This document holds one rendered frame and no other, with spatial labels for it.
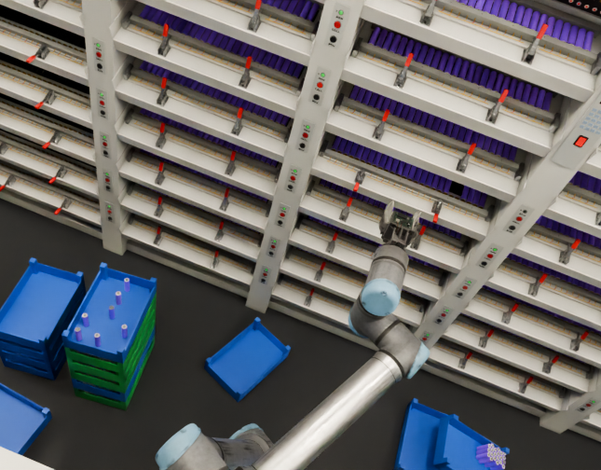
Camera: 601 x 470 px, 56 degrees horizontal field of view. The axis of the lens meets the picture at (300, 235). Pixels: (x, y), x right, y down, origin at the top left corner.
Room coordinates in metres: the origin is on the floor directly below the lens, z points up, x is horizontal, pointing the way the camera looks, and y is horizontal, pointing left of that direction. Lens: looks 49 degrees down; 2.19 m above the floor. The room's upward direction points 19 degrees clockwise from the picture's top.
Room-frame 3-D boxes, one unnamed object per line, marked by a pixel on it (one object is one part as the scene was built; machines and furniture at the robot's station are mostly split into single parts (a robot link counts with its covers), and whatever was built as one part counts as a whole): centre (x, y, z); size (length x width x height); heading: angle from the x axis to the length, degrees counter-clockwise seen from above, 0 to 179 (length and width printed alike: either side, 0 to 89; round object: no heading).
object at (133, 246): (1.47, -0.27, 0.03); 2.19 x 0.16 x 0.05; 86
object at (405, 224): (1.05, -0.25, 1.08); 0.12 x 0.08 x 0.09; 176
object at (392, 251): (0.97, -0.24, 1.08); 0.10 x 0.05 x 0.09; 86
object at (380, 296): (0.88, -0.24, 1.07); 0.12 x 0.09 x 0.10; 176
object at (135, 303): (0.91, 0.52, 0.44); 0.30 x 0.20 x 0.08; 3
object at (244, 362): (1.12, 0.04, 0.04); 0.30 x 0.20 x 0.08; 153
